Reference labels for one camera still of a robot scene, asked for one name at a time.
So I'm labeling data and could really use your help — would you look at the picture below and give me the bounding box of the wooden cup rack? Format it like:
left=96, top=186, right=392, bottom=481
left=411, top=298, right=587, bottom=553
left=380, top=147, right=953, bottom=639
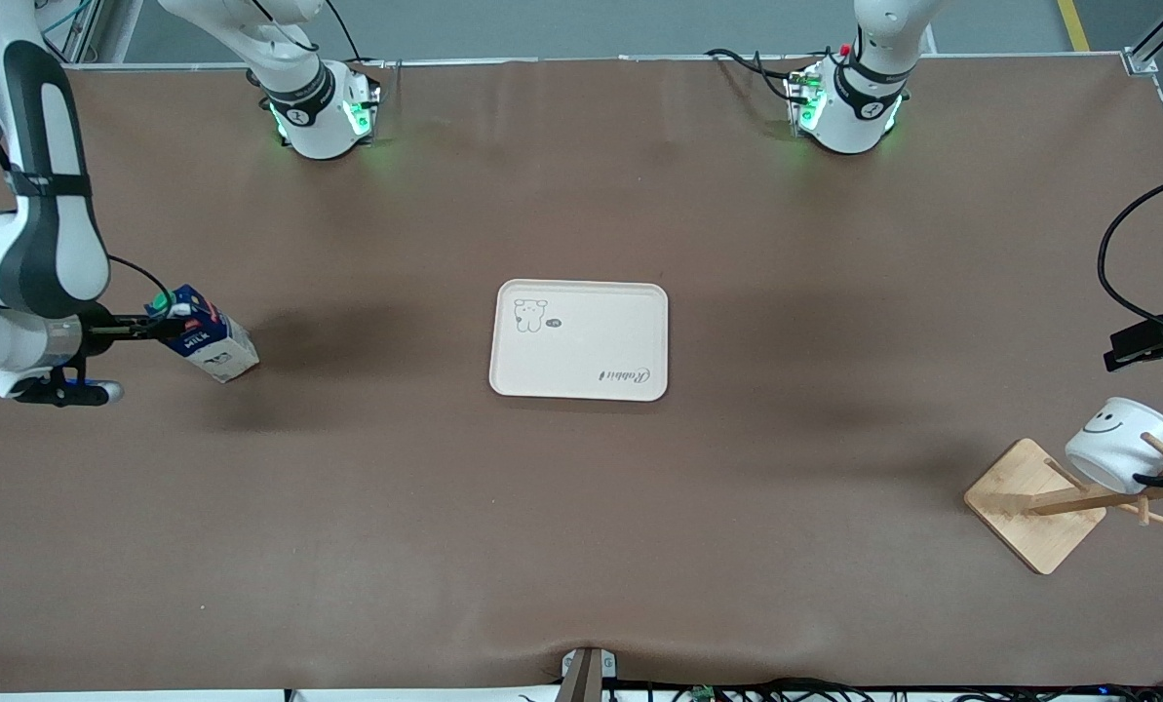
left=963, top=434, right=1163, bottom=575

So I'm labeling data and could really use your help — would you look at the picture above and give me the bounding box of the black arm base cable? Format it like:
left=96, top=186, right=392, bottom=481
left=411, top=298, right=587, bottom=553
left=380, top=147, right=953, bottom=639
left=320, top=0, right=389, bottom=71
left=705, top=48, right=808, bottom=104

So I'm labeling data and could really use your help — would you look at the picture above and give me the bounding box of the white smiley cup black handle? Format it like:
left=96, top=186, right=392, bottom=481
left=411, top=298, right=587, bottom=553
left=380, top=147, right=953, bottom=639
left=1065, top=396, right=1163, bottom=494

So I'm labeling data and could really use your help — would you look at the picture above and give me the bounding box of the brown table mat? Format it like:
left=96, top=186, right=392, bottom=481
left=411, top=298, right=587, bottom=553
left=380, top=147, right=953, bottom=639
left=0, top=57, right=1163, bottom=695

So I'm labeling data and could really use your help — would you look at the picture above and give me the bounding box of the black right arm base cable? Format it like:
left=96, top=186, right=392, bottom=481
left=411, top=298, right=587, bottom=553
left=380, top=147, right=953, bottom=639
left=320, top=0, right=389, bottom=71

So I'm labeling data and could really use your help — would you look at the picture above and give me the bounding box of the black left arm base cable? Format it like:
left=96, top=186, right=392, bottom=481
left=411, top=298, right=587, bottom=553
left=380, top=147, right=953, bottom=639
left=705, top=48, right=808, bottom=104

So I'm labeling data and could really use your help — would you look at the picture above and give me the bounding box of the aluminium frame post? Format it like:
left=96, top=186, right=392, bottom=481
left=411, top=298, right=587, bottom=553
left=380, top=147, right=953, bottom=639
left=39, top=0, right=145, bottom=65
left=1121, top=0, right=1163, bottom=76

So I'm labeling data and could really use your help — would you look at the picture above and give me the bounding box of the cream plastic tray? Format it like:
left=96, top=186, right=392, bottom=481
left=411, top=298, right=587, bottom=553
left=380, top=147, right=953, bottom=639
left=488, top=280, right=670, bottom=402

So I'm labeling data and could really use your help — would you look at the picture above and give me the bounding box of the blue white milk carton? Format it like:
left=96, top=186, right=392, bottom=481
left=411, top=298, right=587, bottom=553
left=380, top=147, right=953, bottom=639
left=146, top=284, right=261, bottom=384

